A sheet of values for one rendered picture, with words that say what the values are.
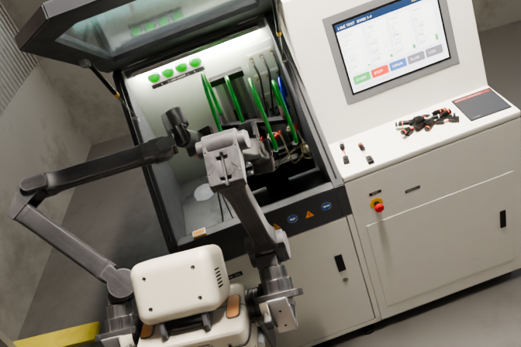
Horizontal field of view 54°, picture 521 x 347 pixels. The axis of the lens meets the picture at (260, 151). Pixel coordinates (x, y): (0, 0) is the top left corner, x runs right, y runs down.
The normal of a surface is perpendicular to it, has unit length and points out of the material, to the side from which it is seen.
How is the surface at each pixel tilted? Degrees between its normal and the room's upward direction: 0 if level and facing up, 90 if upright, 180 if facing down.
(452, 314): 0
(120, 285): 40
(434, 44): 76
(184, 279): 48
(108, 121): 90
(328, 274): 90
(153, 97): 90
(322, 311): 90
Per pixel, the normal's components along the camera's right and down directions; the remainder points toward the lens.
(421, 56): 0.12, 0.34
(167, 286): -0.16, -0.08
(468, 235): 0.20, 0.54
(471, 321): -0.29, -0.76
